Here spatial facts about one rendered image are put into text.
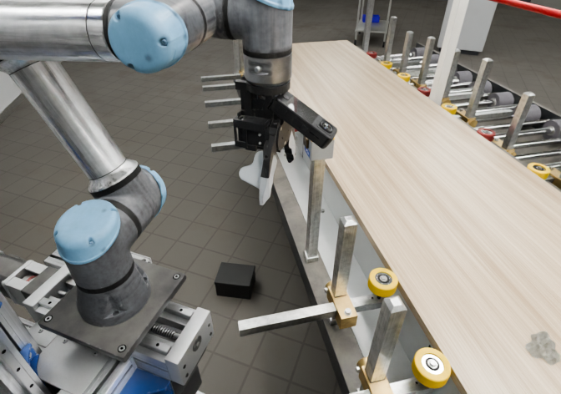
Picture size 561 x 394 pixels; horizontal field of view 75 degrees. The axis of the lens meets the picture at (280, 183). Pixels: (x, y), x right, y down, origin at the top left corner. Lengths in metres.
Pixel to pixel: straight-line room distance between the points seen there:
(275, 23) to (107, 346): 0.67
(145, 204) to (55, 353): 0.39
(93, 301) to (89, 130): 0.34
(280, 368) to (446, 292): 1.04
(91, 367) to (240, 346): 1.14
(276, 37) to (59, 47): 0.28
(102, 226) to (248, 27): 0.44
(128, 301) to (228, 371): 1.15
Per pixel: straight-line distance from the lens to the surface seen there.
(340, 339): 1.21
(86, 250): 0.76
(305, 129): 0.59
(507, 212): 1.50
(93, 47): 0.52
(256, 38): 0.56
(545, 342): 1.13
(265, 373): 1.93
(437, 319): 1.07
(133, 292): 0.86
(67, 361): 1.00
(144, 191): 0.85
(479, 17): 6.60
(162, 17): 0.46
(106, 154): 0.83
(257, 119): 0.62
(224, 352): 2.00
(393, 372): 1.28
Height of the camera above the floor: 1.72
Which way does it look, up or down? 36 degrees down
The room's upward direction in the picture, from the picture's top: straight up
